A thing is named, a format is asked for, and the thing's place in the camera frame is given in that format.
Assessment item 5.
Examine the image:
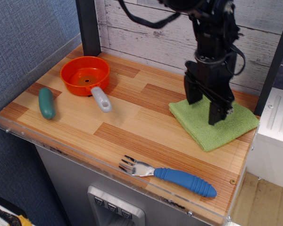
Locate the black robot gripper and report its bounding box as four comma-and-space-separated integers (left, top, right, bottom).
184, 53, 237, 125

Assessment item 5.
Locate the green cloth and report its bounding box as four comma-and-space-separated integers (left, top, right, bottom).
169, 97, 259, 152

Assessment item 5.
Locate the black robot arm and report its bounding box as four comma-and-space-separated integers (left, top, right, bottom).
160, 0, 244, 125

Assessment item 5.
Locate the white ribbed appliance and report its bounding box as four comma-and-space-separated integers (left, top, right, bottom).
246, 88, 283, 187

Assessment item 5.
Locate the silver button panel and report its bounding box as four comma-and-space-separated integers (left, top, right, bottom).
87, 186, 146, 226

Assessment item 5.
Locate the grey cabinet front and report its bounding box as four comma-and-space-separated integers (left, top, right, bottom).
36, 146, 206, 226

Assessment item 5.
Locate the teal oval soap bar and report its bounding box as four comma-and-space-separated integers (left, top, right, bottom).
38, 88, 56, 120

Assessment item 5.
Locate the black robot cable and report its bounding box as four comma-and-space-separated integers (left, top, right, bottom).
117, 0, 181, 30

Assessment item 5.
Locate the fork with blue handle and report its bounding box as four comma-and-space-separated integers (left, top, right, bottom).
119, 155, 217, 198

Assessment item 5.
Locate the dark right vertical post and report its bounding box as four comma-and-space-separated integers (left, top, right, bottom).
254, 32, 283, 116

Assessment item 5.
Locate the dark vertical post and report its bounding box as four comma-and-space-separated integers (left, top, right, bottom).
254, 32, 283, 116
75, 0, 101, 56

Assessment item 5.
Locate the orange pot with grey handle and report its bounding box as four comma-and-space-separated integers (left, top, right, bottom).
60, 56, 112, 113

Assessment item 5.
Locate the dark left vertical post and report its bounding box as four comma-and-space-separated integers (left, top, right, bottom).
75, 0, 101, 56

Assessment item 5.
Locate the clear acrylic guard rail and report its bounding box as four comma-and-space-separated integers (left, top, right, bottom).
0, 36, 255, 225

